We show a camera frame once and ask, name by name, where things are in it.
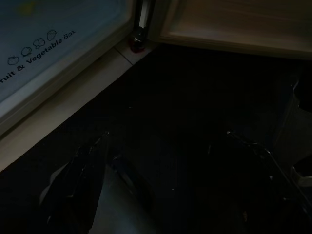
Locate grey fridge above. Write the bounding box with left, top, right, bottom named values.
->
left=0, top=0, right=153, bottom=147

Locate black floor mat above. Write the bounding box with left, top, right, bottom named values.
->
left=0, top=45, right=312, bottom=234

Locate clear vegetable drawer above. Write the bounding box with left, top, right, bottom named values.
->
left=0, top=0, right=134, bottom=105

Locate white fridge door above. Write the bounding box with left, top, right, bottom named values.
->
left=146, top=0, right=312, bottom=61

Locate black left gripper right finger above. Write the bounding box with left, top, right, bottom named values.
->
left=209, top=130, right=312, bottom=234

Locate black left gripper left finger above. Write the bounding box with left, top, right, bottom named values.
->
left=40, top=131, right=110, bottom=234

